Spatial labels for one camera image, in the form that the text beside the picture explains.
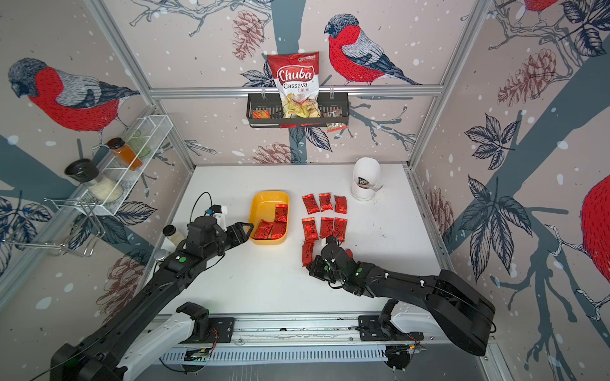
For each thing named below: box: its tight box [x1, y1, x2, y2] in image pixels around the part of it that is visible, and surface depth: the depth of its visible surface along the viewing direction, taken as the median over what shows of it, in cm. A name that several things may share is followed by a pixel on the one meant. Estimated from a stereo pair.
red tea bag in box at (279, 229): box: [270, 220, 287, 240], surface depth 97 cm
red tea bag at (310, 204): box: [301, 193, 321, 216], surface depth 106 cm
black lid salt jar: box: [64, 158, 124, 204], surface depth 65 cm
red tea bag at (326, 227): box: [319, 216, 335, 239], surface depth 100 cm
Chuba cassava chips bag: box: [266, 51, 322, 119], surface depth 85 cm
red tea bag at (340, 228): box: [332, 217, 348, 243], surface depth 100 cm
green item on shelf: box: [127, 129, 151, 158], surface depth 79 cm
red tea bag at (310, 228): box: [301, 217, 319, 242], surface depth 98 cm
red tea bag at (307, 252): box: [301, 240, 315, 268], surface depth 86 cm
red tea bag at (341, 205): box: [334, 195, 348, 215], surface depth 105 cm
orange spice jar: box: [106, 136, 143, 171], surface depth 74 cm
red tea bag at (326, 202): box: [319, 192, 334, 212], surface depth 106 cm
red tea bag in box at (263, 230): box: [252, 219, 274, 239], surface depth 97 cm
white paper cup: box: [351, 157, 381, 202], surface depth 103 cm
